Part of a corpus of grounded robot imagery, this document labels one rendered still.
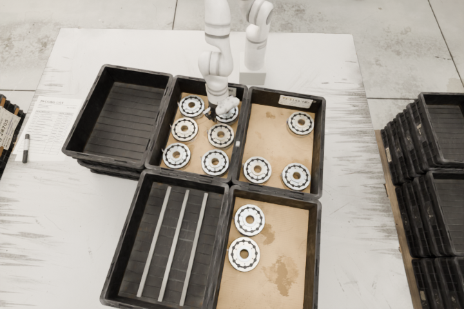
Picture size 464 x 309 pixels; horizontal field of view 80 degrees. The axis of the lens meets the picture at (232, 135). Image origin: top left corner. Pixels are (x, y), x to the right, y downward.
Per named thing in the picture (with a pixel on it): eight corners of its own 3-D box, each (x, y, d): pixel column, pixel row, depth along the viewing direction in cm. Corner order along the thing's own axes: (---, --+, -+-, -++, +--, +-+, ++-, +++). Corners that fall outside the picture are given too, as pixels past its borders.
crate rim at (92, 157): (105, 66, 115) (103, 63, 112) (175, 77, 113) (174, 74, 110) (63, 155, 98) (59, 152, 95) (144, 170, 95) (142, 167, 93)
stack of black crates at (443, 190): (392, 187, 171) (428, 170, 141) (441, 188, 171) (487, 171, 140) (409, 258, 154) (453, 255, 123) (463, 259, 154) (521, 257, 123)
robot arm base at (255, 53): (242, 56, 132) (244, 28, 116) (262, 54, 132) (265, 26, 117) (246, 72, 128) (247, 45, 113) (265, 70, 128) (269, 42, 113)
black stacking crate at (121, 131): (114, 81, 123) (103, 64, 113) (179, 91, 121) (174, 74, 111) (76, 164, 106) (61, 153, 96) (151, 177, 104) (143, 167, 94)
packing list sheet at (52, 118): (35, 96, 133) (34, 95, 132) (83, 96, 132) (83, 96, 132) (10, 161, 118) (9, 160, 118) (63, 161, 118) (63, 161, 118)
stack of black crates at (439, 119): (378, 129, 189) (419, 91, 148) (422, 130, 188) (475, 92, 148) (391, 187, 171) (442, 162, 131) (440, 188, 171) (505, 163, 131)
